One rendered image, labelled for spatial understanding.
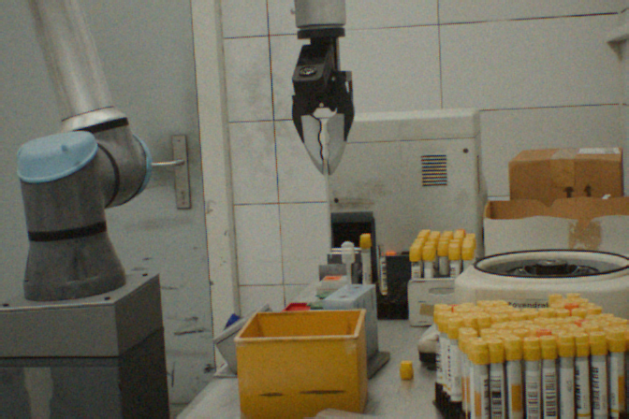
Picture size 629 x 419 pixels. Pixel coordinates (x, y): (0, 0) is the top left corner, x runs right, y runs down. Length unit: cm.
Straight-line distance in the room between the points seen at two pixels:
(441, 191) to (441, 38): 136
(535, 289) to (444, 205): 67
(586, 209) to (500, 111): 138
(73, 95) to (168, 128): 165
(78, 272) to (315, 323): 45
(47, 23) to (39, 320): 47
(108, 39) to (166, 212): 57
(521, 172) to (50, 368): 114
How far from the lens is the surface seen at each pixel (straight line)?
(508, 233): 164
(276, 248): 336
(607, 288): 128
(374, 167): 194
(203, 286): 338
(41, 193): 158
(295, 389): 115
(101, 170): 162
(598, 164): 229
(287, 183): 333
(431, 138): 193
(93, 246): 159
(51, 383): 159
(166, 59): 335
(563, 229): 164
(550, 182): 230
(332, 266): 180
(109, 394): 156
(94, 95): 171
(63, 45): 172
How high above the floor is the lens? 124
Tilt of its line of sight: 7 degrees down
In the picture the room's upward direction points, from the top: 3 degrees counter-clockwise
